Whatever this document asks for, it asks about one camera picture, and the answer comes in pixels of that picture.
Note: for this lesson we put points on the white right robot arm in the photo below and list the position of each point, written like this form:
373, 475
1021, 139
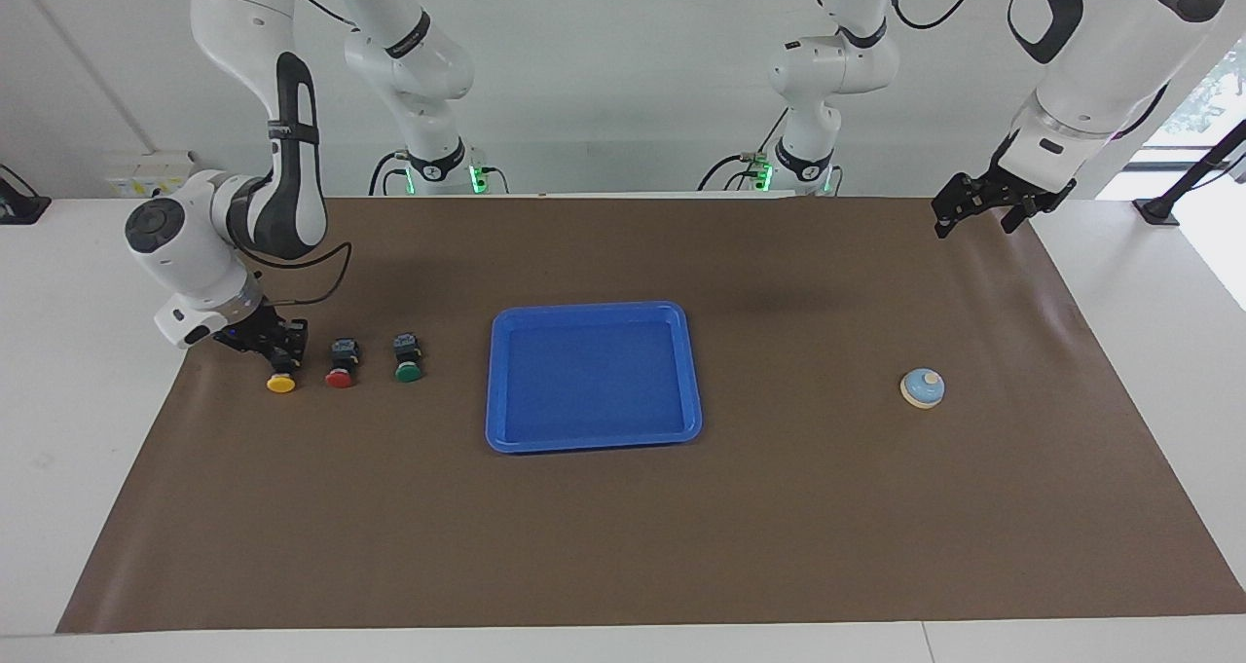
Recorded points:
185, 244

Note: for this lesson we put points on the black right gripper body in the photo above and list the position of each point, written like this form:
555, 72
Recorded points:
253, 334

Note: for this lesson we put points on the blue plastic tray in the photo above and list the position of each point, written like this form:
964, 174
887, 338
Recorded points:
594, 381

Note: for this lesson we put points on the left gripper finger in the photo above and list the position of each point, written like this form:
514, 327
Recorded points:
954, 201
1017, 215

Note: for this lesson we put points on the light blue call bell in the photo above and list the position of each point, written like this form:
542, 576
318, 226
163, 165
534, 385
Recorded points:
920, 390

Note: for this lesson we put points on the black clamp mount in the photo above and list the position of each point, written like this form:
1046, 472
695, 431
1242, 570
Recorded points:
19, 205

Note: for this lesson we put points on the green push button switch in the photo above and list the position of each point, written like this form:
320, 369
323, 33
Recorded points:
409, 372

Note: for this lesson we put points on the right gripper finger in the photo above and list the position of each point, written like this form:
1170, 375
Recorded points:
299, 337
283, 360

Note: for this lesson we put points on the white wall socket box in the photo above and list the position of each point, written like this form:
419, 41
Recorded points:
146, 176

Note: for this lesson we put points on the black camera stand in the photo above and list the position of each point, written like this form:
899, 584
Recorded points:
1183, 186

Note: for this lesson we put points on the yellow push button switch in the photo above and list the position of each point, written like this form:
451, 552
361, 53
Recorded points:
281, 384

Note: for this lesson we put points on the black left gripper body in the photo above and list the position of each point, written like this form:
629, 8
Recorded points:
1022, 192

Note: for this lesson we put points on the bright window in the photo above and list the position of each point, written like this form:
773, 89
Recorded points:
1217, 89

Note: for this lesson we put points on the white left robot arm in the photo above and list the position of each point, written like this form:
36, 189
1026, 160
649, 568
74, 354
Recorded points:
1100, 59

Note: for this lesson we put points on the brown table mat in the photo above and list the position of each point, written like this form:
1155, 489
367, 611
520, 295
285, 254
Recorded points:
623, 546

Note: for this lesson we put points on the red push button switch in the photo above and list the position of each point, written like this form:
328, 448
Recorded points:
340, 379

